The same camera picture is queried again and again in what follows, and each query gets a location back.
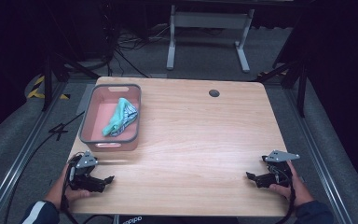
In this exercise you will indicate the teal sock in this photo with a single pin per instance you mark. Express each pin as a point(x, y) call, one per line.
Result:
point(118, 115)

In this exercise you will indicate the person's right hand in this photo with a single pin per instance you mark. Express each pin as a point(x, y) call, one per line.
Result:
point(301, 194)

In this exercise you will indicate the black stand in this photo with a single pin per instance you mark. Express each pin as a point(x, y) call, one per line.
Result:
point(301, 81)
point(47, 84)

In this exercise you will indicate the person's left hand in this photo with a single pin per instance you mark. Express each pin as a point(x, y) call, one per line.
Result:
point(59, 194)

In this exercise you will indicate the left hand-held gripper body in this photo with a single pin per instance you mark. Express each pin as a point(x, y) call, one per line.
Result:
point(85, 182)

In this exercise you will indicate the yellow and black floor tape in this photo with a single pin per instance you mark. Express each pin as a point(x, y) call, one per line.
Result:
point(34, 91)

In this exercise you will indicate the striped sock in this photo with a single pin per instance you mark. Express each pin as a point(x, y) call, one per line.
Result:
point(131, 115)

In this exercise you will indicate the grey table grommet hole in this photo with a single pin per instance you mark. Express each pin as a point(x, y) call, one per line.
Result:
point(214, 93)

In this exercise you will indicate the pink basket with grey rim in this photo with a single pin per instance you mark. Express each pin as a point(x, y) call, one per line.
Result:
point(101, 107)

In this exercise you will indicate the grey metal desk frame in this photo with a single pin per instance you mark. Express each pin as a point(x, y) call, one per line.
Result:
point(209, 20)

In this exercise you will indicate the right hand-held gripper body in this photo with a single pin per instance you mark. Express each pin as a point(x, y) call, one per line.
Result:
point(276, 177)

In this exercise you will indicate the aluminium floor rail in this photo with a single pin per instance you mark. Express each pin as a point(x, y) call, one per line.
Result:
point(320, 155)
point(15, 165)

